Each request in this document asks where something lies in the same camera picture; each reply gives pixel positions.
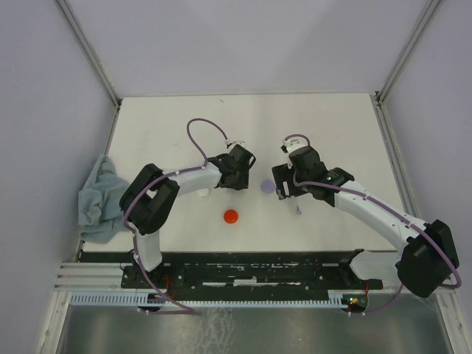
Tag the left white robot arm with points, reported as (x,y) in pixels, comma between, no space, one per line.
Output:
(148,201)

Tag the blue-grey cloth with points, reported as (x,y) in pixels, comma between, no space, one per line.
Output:
(100,217)

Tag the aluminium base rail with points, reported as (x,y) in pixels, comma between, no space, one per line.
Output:
(89,277)

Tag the white slotted cable duct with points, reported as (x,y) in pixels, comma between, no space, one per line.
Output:
(148,300)

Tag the right aluminium frame post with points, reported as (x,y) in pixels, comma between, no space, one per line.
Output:
(424,20)

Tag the red earbud charging case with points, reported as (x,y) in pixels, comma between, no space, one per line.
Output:
(230,216)

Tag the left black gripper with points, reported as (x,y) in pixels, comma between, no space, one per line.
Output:
(243,182)

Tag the white earbud charging case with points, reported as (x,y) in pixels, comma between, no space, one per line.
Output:
(203,193)

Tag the aluminium frame post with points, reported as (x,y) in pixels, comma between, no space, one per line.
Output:
(87,49)
(424,20)

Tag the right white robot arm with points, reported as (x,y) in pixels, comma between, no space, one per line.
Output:
(424,257)

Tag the left aluminium frame post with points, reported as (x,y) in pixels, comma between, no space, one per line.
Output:
(87,49)

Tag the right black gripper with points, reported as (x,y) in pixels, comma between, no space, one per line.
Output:
(283,172)

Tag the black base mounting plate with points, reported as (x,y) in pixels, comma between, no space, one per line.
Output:
(323,270)

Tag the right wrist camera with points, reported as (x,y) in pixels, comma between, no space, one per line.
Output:
(292,144)

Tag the purple earbud charging case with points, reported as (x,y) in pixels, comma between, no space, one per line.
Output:
(268,186)

